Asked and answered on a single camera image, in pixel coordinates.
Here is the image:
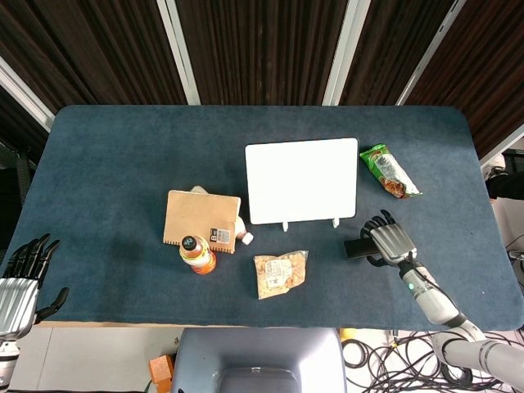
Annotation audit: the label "green snack packet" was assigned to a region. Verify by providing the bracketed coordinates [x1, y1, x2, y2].
[359, 142, 423, 200]

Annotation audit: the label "white partition post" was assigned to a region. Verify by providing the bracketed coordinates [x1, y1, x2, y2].
[478, 122, 524, 169]
[395, 0, 468, 106]
[0, 56, 56, 133]
[155, 0, 201, 106]
[322, 0, 372, 106]

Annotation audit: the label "black rectangular object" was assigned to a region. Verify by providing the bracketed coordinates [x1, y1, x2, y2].
[343, 237, 380, 260]

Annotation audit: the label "black office chair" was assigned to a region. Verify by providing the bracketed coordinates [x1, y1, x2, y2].
[0, 141, 38, 263]

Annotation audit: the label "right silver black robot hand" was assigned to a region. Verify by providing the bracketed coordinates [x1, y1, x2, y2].
[359, 209, 419, 269]

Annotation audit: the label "black floor cable bundle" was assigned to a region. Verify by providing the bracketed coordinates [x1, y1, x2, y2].
[341, 327, 524, 393]

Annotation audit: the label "orange drink bottle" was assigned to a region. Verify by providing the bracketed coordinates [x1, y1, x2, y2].
[178, 235, 217, 276]

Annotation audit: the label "blue table cloth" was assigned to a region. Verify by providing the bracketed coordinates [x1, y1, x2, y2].
[7, 104, 524, 332]

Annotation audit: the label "grey robot torso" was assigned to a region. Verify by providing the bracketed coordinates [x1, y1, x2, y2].
[170, 327, 348, 393]

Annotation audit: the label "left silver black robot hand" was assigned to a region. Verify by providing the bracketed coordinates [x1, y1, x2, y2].
[0, 233, 70, 341]

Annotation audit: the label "orange box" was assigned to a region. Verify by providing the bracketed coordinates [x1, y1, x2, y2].
[147, 354, 175, 392]

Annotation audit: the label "black and white equipment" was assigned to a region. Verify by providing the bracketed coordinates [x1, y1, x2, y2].
[482, 149, 524, 201]

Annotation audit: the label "white rectangular board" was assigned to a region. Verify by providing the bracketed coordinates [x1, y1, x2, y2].
[244, 137, 359, 226]

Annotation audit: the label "clear bag of snacks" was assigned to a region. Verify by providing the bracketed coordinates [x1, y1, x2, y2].
[253, 250, 309, 300]

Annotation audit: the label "kraft spiral notebook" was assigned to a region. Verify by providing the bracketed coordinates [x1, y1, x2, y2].
[162, 189, 242, 255]

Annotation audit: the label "thin black cables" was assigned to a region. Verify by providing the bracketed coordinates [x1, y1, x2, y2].
[504, 233, 524, 265]

